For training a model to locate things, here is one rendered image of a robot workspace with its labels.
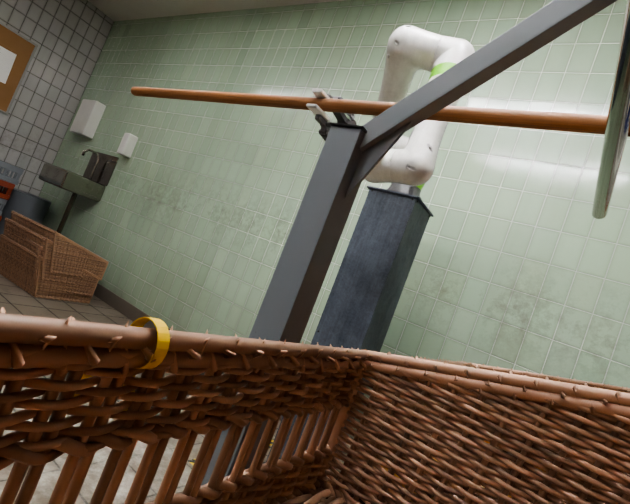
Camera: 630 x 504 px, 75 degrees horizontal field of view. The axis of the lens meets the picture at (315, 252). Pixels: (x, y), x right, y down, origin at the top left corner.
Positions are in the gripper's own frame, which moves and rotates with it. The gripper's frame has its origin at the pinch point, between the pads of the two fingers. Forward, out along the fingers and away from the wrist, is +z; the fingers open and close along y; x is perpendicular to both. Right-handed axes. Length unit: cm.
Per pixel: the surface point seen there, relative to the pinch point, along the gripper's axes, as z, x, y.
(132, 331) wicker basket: 62, -47, 44
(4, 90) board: -64, 422, -19
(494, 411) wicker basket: 32, -59, 44
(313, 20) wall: -125, 140, -127
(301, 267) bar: 39, -39, 38
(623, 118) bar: 10, -60, 3
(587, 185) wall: -123, -50, -39
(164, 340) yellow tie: 61, -47, 44
